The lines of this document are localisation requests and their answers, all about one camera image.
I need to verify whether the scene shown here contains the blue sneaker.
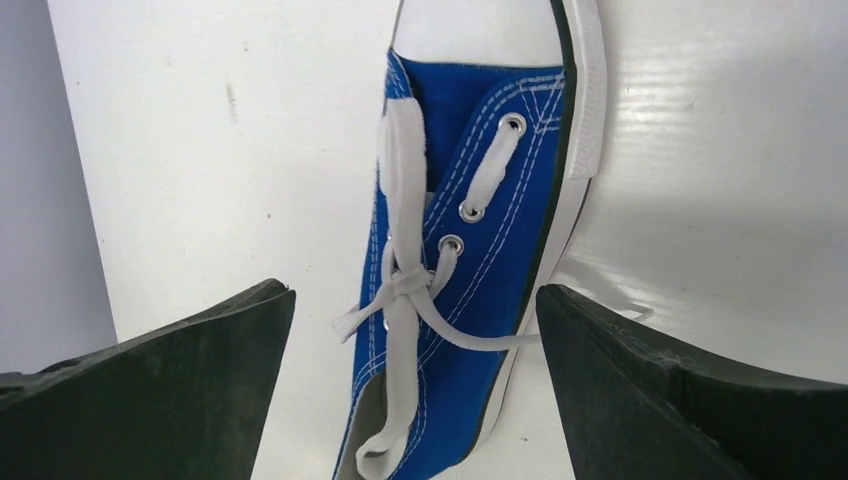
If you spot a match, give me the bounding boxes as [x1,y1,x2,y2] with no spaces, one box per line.
[334,1,608,479]

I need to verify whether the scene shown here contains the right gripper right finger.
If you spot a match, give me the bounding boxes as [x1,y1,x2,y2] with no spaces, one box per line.
[536,284,847,479]

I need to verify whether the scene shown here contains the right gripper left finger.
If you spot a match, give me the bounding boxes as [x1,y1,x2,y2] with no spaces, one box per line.
[1,279,296,479]

